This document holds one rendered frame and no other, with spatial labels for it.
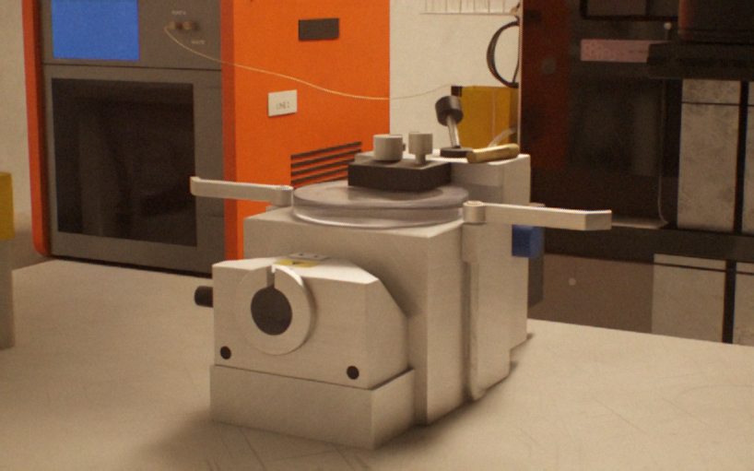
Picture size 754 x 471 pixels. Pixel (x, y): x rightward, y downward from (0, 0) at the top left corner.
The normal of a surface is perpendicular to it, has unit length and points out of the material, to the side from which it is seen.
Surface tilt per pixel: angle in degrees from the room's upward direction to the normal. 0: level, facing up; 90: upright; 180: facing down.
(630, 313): 90
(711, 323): 90
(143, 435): 0
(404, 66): 90
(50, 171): 90
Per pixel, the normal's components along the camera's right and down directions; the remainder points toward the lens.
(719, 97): -0.51, 0.15
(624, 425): 0.00, -0.98
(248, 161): 0.88, 0.09
